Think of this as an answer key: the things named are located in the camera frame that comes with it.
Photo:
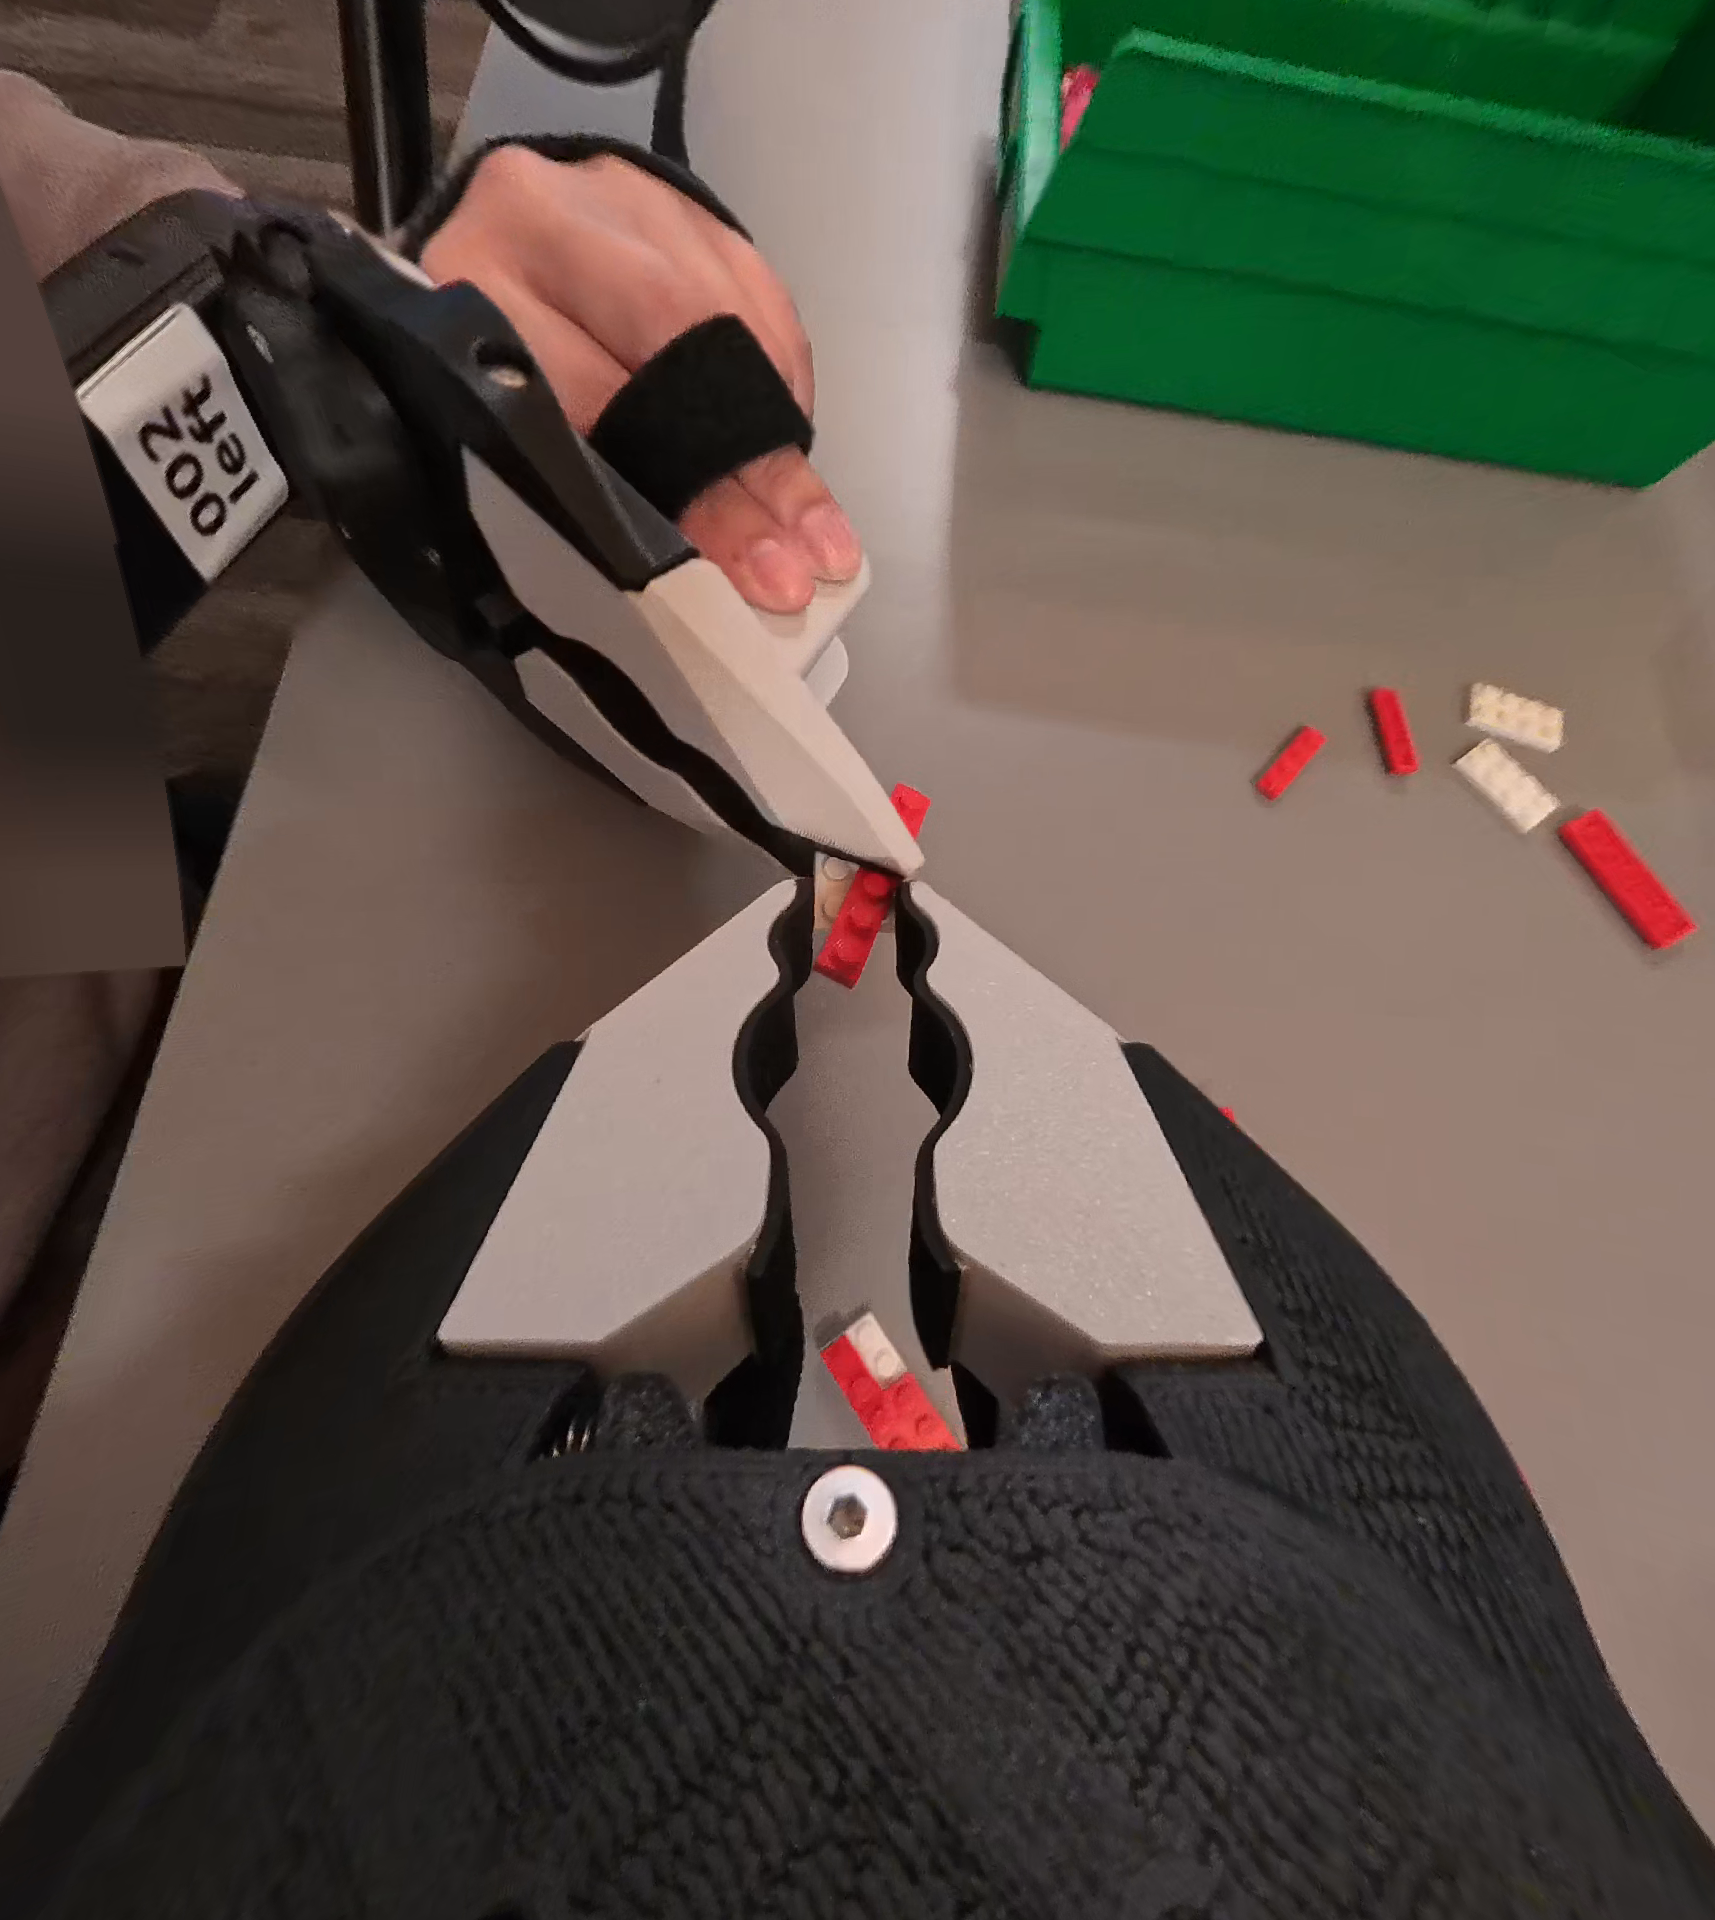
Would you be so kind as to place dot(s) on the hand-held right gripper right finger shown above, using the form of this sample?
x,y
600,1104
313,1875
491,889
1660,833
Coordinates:
x,y
1082,1200

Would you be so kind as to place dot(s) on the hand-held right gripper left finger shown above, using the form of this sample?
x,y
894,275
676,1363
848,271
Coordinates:
x,y
618,1184

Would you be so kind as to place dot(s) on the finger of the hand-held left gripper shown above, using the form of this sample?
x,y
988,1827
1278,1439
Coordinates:
x,y
648,751
768,704

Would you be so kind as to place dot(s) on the small red white lego piece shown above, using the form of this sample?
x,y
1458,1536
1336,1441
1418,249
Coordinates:
x,y
858,922

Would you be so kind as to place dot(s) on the red white lego assembly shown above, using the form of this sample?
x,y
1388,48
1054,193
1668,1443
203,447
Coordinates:
x,y
880,1388

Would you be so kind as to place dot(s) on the person's left forearm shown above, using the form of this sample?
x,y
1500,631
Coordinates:
x,y
123,172

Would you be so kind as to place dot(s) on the short red lego plate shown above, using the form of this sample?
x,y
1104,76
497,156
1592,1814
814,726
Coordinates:
x,y
1290,761
1394,730

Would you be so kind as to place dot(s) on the white lego plate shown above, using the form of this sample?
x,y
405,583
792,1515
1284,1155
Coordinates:
x,y
1514,717
1506,785

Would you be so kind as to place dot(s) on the person's left hand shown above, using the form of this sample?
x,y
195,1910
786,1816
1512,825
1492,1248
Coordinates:
x,y
602,271

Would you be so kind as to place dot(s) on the black metal pole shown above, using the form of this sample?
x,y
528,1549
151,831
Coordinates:
x,y
385,105

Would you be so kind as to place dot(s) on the person's beige clothing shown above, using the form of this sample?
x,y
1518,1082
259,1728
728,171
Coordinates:
x,y
3,1200

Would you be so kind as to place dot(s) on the red plastic piece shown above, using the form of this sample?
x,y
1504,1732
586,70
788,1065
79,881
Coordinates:
x,y
1078,99

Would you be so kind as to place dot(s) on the green plastic bin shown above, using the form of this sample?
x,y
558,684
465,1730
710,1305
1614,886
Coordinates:
x,y
1368,301
1398,31

